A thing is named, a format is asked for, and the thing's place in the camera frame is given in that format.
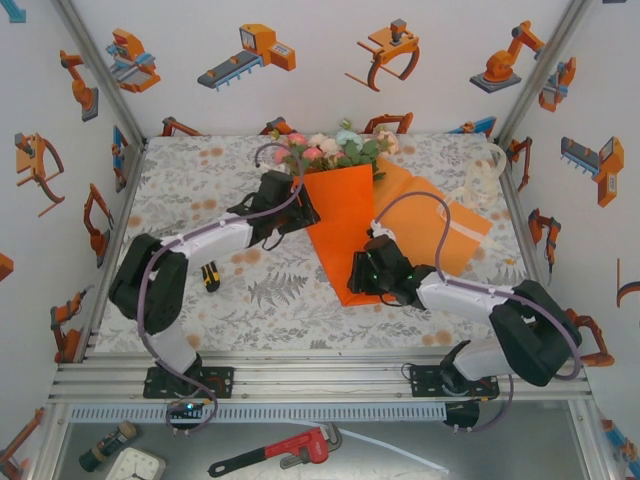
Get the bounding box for red pipe wrench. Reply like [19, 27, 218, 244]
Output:
[206, 421, 344, 479]

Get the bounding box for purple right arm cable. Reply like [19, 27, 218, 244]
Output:
[372, 189, 586, 436]

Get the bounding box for black controller box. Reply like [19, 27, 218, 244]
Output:
[444, 401, 482, 427]
[165, 399, 208, 421]

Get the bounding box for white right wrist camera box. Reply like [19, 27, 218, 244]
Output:
[368, 221, 398, 243]

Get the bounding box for black cylindrical mallet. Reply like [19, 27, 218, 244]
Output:
[77, 419, 138, 474]

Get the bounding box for floral print table cloth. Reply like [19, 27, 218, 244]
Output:
[94, 132, 532, 354]

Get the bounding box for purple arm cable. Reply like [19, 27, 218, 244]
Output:
[372, 189, 586, 436]
[135, 142, 307, 437]

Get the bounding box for orange wrapping paper sheet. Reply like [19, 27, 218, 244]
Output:
[292, 158, 494, 308]

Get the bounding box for aluminium side rail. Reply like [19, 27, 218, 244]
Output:
[74, 141, 149, 364]
[492, 144, 552, 301]

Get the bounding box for thin white strip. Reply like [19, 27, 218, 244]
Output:
[343, 430, 451, 474]

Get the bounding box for yellow black utility knife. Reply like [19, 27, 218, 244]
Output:
[200, 261, 222, 294]

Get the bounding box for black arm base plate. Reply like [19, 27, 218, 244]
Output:
[408, 364, 502, 399]
[142, 365, 236, 400]

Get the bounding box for aluminium corner post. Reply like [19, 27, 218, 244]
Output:
[491, 0, 596, 151]
[49, 0, 150, 149]

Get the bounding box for white analog clock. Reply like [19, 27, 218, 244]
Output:
[103, 445, 168, 480]

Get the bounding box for fake flower bouquet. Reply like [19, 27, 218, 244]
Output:
[268, 118, 402, 183]

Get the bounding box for aluminium base frame rails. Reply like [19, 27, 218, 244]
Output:
[47, 349, 594, 407]

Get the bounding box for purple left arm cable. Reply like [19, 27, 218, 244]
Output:
[135, 142, 307, 437]

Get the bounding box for white slotted cable duct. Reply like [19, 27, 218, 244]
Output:
[66, 403, 448, 424]

